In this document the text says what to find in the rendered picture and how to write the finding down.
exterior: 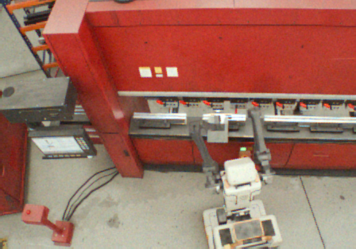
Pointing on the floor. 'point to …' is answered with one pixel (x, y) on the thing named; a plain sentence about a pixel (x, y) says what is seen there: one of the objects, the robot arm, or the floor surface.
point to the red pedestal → (62, 231)
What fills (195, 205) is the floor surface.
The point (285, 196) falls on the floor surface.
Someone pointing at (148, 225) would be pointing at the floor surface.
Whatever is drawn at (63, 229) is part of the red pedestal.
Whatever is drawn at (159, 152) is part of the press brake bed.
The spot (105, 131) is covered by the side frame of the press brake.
